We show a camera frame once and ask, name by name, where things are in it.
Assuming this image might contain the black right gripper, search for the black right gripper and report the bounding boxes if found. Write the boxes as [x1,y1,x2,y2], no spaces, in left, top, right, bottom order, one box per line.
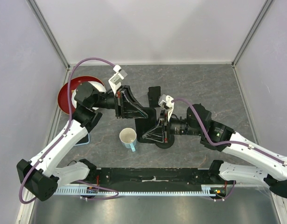
[143,109,203,142]

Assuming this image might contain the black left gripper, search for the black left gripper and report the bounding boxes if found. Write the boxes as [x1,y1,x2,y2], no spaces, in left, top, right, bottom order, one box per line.
[92,85,149,119]

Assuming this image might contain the black round-base phone holder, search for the black round-base phone holder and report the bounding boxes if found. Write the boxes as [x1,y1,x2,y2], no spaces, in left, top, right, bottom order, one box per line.
[155,134,175,149]

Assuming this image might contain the black phone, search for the black phone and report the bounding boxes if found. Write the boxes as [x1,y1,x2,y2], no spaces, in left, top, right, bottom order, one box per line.
[135,107,157,144]

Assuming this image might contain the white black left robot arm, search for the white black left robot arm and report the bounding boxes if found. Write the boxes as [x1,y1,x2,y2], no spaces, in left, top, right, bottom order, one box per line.
[16,81,149,203]

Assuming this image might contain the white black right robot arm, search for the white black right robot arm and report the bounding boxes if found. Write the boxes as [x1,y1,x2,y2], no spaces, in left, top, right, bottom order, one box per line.
[135,104,287,199]

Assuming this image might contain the black folding phone stand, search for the black folding phone stand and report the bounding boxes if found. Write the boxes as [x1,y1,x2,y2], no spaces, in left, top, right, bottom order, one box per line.
[147,86,161,108]

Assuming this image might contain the phone in light blue case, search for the phone in light blue case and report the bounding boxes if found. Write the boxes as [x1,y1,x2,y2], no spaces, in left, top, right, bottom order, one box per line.
[75,133,90,146]

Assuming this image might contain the light blue mug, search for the light blue mug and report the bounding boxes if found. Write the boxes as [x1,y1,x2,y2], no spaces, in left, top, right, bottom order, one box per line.
[119,128,137,152]

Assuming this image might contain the white round plate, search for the white round plate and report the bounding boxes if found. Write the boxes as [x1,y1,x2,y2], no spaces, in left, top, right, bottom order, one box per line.
[71,81,106,109]

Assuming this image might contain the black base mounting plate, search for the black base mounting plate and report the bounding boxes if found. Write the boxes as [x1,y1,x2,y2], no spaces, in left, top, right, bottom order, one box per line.
[79,159,232,191]

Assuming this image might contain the red round tray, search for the red round tray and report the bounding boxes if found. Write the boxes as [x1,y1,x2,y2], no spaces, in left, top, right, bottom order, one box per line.
[57,76,105,114]

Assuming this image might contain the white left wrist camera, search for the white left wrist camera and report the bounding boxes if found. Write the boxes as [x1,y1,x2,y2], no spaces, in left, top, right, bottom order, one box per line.
[108,65,127,95]

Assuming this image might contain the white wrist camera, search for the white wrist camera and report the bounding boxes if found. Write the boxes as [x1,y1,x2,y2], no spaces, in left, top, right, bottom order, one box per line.
[108,65,127,95]
[158,94,175,121]

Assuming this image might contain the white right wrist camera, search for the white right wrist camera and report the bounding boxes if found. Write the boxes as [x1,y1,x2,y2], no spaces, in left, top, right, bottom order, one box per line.
[158,94,175,121]

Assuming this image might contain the aluminium frame post left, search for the aluminium frame post left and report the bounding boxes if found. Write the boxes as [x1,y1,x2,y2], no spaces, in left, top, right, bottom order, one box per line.
[26,0,70,70]

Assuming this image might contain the aluminium frame post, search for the aluminium frame post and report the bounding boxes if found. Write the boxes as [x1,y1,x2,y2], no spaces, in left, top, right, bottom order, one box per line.
[26,0,70,70]
[231,0,274,69]

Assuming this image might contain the aluminium frame post right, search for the aluminium frame post right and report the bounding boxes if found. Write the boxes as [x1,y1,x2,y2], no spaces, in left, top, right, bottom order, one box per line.
[231,0,274,69]

